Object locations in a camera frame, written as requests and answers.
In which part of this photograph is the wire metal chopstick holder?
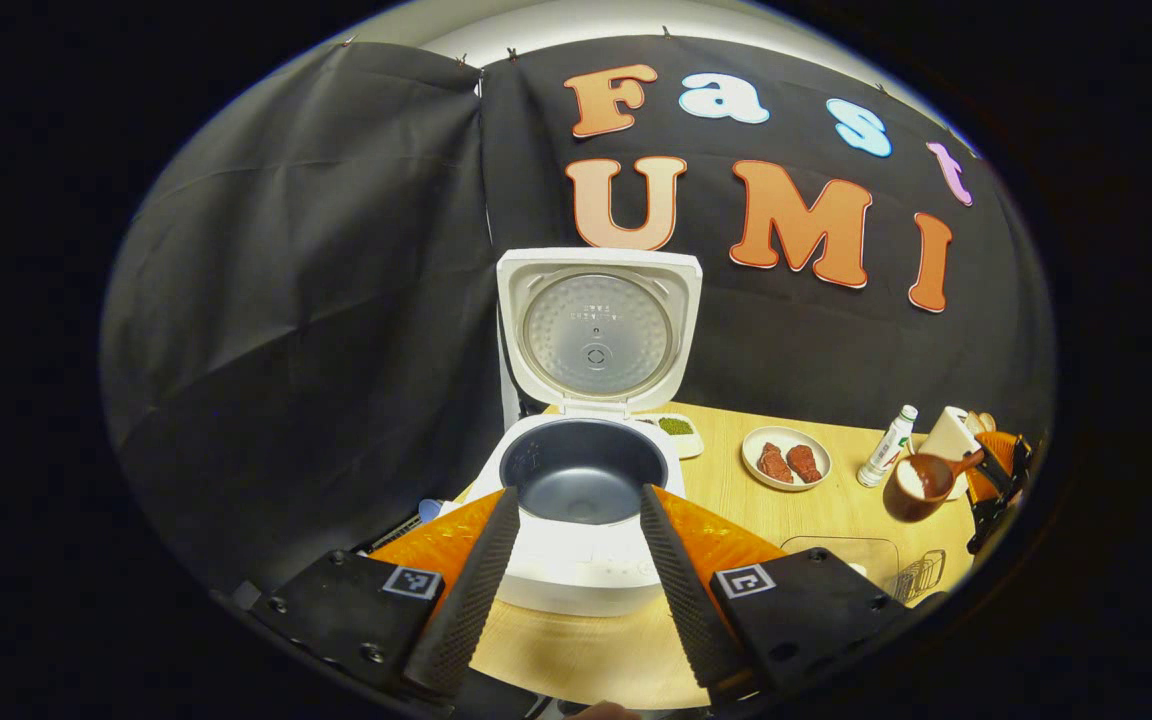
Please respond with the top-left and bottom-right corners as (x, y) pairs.
(883, 548), (948, 605)

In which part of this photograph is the brown wooden spoon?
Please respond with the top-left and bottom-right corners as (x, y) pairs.
(882, 447), (988, 524)

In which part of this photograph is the white drink bottle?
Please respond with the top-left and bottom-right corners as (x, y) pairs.
(856, 403), (920, 490)

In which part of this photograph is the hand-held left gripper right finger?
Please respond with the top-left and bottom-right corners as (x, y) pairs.
(638, 483), (923, 702)

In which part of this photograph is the white rice cooker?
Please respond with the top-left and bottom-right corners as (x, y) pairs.
(460, 246), (706, 619)

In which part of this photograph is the white toaster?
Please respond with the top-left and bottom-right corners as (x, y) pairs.
(920, 404), (983, 502)

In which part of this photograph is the white divided grain dish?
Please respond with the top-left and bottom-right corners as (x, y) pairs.
(635, 412), (706, 461)

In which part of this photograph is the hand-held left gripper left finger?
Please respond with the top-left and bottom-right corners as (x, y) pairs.
(235, 486), (523, 702)

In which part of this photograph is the white round plate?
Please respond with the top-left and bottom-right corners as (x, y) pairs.
(740, 425), (834, 493)

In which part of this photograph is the clear plastic box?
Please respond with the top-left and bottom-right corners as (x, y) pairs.
(780, 536), (900, 602)

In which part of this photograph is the brown meat patty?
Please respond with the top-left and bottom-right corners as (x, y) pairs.
(785, 443), (826, 486)
(756, 441), (796, 485)

